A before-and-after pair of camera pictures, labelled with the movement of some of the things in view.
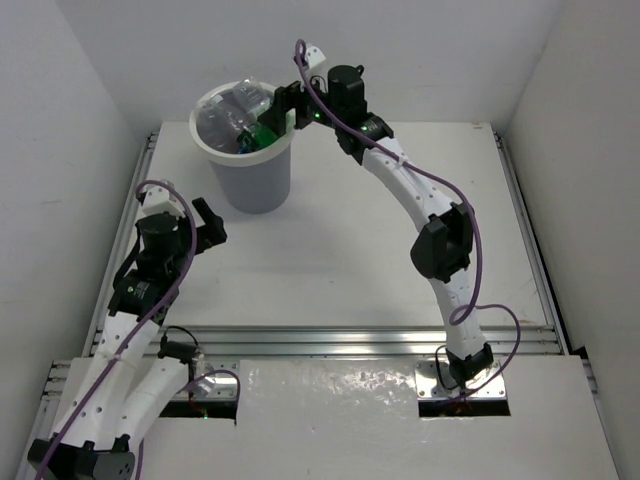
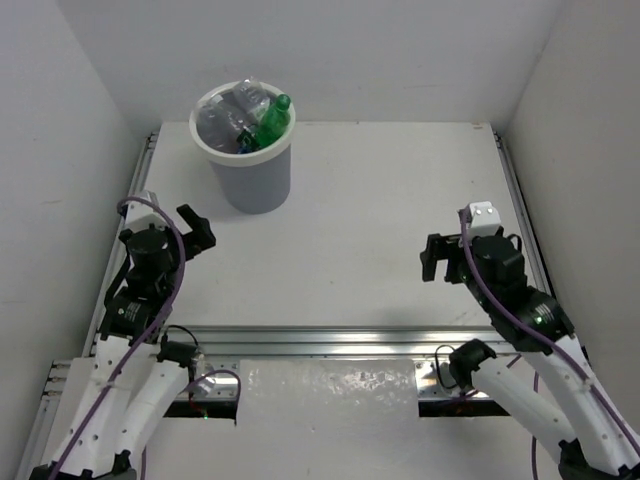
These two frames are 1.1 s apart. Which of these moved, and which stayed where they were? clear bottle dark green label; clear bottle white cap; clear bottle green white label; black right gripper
Moved: black right gripper
Stayed: clear bottle green white label; clear bottle dark green label; clear bottle white cap
